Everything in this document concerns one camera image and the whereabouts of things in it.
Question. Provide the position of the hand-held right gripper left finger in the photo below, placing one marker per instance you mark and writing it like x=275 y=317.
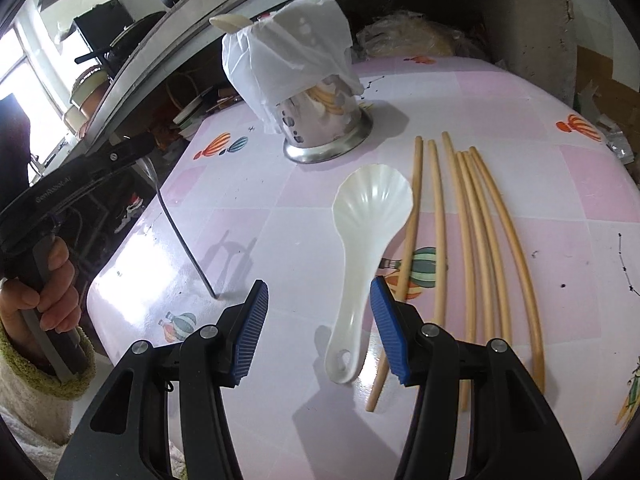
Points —
x=250 y=330

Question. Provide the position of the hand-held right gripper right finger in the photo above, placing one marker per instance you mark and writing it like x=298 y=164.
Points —
x=387 y=330

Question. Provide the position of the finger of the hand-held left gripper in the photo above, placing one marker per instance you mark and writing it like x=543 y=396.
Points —
x=132 y=147

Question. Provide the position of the large steel spoon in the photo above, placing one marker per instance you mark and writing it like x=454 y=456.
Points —
x=172 y=230

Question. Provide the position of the row of wooden chopsticks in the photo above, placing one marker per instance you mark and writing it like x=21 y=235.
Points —
x=437 y=220

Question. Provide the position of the white shell-shaped rice scoop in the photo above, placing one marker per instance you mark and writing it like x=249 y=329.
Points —
x=370 y=205

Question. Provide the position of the white round ladle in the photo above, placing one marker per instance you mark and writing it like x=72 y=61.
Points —
x=227 y=21

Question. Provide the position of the steel utensil holder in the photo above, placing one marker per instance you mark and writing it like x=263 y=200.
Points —
x=320 y=125

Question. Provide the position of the person's left forearm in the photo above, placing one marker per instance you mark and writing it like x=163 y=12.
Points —
x=30 y=400

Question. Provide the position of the person's left hand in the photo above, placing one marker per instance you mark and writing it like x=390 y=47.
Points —
x=62 y=305

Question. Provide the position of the brown basin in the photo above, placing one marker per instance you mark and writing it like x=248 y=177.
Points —
x=92 y=109

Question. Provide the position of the black wok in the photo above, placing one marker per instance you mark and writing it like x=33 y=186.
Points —
x=130 y=42

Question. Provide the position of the window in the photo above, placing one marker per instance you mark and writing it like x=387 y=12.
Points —
x=35 y=75

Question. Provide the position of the black appliance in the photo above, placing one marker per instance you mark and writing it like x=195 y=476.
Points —
x=102 y=22

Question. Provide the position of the bagged flatbreads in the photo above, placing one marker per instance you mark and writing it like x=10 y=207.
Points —
x=415 y=35

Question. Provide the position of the translucent plastic bag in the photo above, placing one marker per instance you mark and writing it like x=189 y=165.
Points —
x=615 y=140

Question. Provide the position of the cardboard box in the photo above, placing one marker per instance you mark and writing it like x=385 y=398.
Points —
x=610 y=85

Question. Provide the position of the grey concrete counter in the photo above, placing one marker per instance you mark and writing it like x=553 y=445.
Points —
x=535 y=30

